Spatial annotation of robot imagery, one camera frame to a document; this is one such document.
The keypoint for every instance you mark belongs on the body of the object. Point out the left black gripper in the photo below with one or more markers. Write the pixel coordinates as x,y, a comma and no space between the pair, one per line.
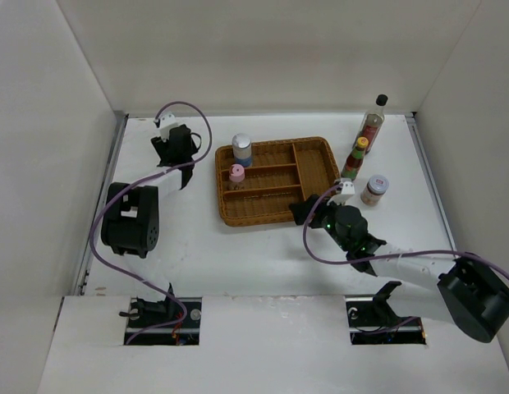
162,147

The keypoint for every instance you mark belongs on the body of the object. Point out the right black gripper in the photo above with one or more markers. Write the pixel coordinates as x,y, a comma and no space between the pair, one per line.
300,209

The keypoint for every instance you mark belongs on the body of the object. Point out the black-capped shaker blue label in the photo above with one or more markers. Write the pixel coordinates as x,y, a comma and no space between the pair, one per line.
241,148

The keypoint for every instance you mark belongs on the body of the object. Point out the pink-capped spice shaker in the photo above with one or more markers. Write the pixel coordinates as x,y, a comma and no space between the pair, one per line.
236,177

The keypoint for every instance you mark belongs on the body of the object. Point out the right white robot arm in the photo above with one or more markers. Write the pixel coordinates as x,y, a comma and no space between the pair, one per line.
466,290

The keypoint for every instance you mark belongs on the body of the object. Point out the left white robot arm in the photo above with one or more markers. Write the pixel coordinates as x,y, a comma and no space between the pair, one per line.
130,218

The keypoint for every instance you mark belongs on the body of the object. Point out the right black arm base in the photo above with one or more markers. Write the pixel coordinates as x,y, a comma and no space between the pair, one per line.
372,321

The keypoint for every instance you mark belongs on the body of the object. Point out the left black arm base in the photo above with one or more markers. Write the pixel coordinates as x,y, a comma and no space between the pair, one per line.
162,322

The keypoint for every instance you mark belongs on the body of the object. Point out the brown wicker divided basket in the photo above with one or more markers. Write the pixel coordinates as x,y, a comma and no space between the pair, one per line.
283,172

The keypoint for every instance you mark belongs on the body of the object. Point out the yellow-capped red sauce bottle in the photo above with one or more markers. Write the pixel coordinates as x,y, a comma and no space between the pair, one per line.
355,159

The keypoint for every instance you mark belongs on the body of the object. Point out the short red-labelled jar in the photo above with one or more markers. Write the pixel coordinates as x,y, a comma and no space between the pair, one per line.
375,189

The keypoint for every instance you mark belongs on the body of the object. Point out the tall black-capped sauce bottle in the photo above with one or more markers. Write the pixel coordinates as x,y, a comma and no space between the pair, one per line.
373,121

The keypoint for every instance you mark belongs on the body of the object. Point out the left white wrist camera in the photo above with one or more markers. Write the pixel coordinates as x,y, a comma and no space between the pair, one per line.
164,124

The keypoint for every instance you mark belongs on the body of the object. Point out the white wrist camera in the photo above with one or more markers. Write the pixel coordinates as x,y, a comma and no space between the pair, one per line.
164,124
344,191

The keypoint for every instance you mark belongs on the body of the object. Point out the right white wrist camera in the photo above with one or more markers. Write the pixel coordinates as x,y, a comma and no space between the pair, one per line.
344,191

